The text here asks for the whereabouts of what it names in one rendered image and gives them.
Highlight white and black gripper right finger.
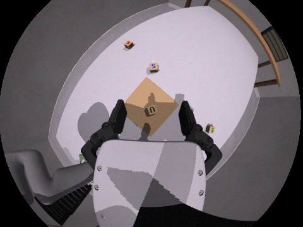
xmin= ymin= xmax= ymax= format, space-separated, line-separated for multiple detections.
xmin=179 ymin=100 xmax=223 ymax=176

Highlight wooden letter block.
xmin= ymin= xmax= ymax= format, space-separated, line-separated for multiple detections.
xmin=150 ymin=63 xmax=158 ymax=73
xmin=124 ymin=40 xmax=134 ymax=49
xmin=147 ymin=104 xmax=158 ymax=115
xmin=206 ymin=125 xmax=215 ymax=134

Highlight tan flat square mat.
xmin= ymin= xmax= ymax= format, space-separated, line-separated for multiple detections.
xmin=124 ymin=77 xmax=179 ymax=137

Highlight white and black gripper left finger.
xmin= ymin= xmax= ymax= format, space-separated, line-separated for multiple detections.
xmin=81 ymin=100 xmax=127 ymax=170

